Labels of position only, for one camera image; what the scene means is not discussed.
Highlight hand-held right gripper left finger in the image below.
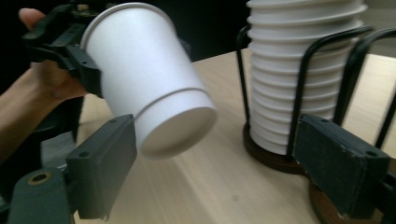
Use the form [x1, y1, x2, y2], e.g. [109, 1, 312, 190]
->
[64, 113, 138, 221]

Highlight stack of white paper cups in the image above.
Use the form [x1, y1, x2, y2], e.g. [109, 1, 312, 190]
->
[245, 0, 370, 156]

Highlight dark brown double cup holder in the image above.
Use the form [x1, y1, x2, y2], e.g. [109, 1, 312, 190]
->
[234, 23, 396, 224]

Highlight single white paper cup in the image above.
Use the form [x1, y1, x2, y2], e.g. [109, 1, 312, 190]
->
[79, 2, 219, 161]

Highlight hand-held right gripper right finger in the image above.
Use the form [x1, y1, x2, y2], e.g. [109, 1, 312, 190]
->
[292, 114, 392, 219]

